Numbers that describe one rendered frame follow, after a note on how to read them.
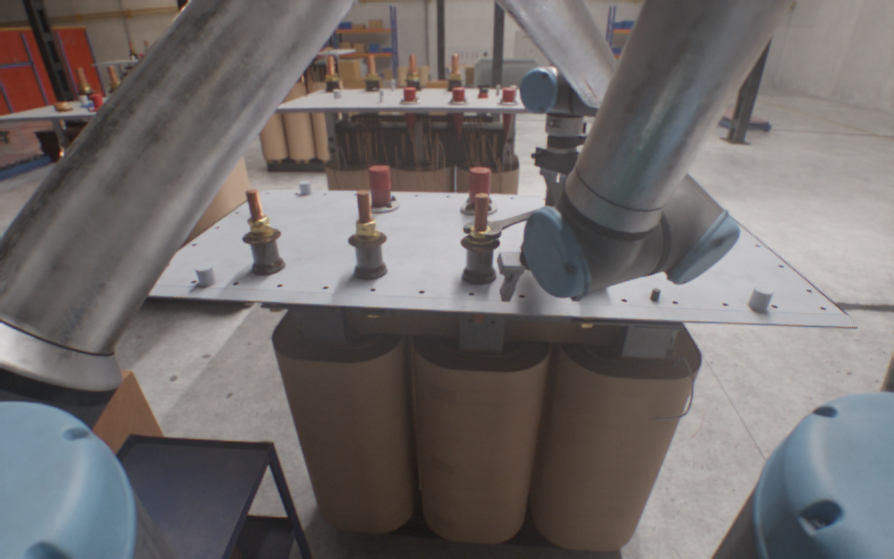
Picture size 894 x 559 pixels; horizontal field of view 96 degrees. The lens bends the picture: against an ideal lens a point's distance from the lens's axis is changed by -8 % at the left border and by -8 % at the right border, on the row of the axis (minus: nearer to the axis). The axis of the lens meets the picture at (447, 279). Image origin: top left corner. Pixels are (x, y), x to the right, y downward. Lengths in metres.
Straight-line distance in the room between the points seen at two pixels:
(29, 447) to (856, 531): 0.39
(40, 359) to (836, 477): 0.48
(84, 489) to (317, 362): 1.08
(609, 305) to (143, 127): 0.89
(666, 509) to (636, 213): 2.12
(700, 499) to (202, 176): 2.42
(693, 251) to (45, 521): 0.51
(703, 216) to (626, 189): 0.16
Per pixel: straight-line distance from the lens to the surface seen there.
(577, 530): 1.85
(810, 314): 1.22
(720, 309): 1.12
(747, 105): 10.62
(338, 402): 1.41
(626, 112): 0.35
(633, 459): 1.55
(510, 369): 1.26
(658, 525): 2.37
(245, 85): 0.43
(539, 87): 0.98
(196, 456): 1.47
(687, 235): 0.50
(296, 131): 7.01
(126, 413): 1.83
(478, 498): 1.68
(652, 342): 1.28
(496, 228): 1.03
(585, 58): 0.74
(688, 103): 0.34
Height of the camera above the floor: 1.89
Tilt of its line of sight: 30 degrees down
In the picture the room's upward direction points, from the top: straight up
